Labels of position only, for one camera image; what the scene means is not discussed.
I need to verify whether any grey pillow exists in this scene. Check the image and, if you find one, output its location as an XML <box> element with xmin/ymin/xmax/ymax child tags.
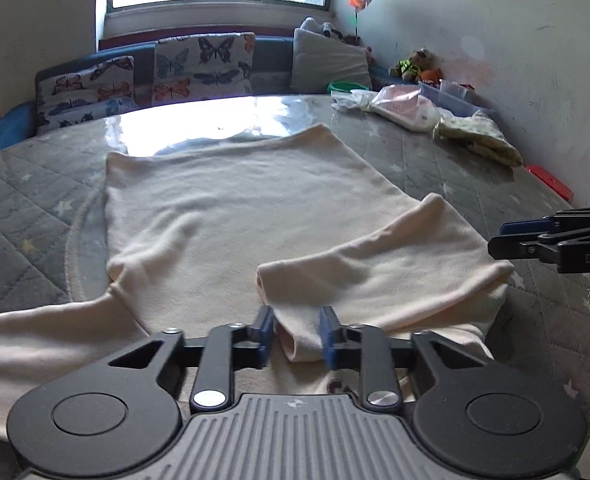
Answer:
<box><xmin>290</xmin><ymin>27</ymin><xmax>374</xmax><ymax>95</ymax></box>

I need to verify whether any blue sofa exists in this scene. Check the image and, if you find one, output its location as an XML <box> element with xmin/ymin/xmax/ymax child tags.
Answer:
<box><xmin>0</xmin><ymin>35</ymin><xmax>398</xmax><ymax>162</ymax></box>

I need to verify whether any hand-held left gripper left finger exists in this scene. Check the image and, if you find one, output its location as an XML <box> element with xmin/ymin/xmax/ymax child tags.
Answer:
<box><xmin>108</xmin><ymin>304</ymin><xmax>276</xmax><ymax>411</ymax></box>

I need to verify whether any clear plastic storage box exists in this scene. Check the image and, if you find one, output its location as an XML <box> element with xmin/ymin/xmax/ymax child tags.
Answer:
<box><xmin>417</xmin><ymin>78</ymin><xmax>496</xmax><ymax>122</ymax></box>

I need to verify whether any tall butterfly print cushion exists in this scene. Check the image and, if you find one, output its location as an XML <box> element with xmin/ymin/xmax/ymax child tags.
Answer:
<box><xmin>152</xmin><ymin>32</ymin><xmax>257</xmax><ymax>108</ymax></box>

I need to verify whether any red flat object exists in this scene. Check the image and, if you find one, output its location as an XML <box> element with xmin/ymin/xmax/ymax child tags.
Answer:
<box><xmin>526</xmin><ymin>163</ymin><xmax>575</xmax><ymax>203</ymax></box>

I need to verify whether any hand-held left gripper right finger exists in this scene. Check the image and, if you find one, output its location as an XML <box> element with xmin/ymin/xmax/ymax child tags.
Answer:
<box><xmin>319</xmin><ymin>304</ymin><xmax>496</xmax><ymax>415</ymax></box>

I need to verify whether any pink plastic bag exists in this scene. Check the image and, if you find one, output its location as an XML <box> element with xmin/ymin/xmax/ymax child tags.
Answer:
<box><xmin>369</xmin><ymin>84</ymin><xmax>444</xmax><ymax>134</ymax></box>

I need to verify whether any wide butterfly print cushion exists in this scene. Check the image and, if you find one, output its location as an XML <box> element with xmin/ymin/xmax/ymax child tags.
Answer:
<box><xmin>35</xmin><ymin>55</ymin><xmax>139</xmax><ymax>132</ymax></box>

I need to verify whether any crumpled white plastic bag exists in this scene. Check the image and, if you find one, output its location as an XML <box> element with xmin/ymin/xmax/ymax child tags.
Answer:
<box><xmin>330</xmin><ymin>89</ymin><xmax>381</xmax><ymax>114</ymax></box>

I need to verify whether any cream long-sleeved garment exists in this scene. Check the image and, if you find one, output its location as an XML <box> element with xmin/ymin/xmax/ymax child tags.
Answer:
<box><xmin>0</xmin><ymin>122</ymin><xmax>516</xmax><ymax>442</ymax></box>

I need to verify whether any brown teddy bear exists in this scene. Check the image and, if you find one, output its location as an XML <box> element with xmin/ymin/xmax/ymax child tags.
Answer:
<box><xmin>388</xmin><ymin>48</ymin><xmax>443</xmax><ymax>84</ymax></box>

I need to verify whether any yellow floral cloth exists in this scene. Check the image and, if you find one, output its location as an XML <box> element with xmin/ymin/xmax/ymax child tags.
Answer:
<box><xmin>434</xmin><ymin>110</ymin><xmax>524</xmax><ymax>168</ymax></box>

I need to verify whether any colourful pinwheel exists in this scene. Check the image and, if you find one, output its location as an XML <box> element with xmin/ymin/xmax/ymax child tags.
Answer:
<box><xmin>347</xmin><ymin>0</ymin><xmax>376</xmax><ymax>47</ymax></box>

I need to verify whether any panda plush toy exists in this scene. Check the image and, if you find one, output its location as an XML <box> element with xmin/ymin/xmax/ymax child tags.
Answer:
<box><xmin>300</xmin><ymin>16</ymin><xmax>347</xmax><ymax>41</ymax></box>

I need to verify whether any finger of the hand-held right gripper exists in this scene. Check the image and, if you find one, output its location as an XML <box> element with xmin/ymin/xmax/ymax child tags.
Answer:
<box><xmin>487</xmin><ymin>230</ymin><xmax>590</xmax><ymax>264</ymax></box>
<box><xmin>498</xmin><ymin>210</ymin><xmax>590</xmax><ymax>237</ymax></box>

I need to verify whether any green bowl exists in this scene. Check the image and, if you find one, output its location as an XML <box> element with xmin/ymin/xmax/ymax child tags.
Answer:
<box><xmin>327</xmin><ymin>80</ymin><xmax>366</xmax><ymax>95</ymax></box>

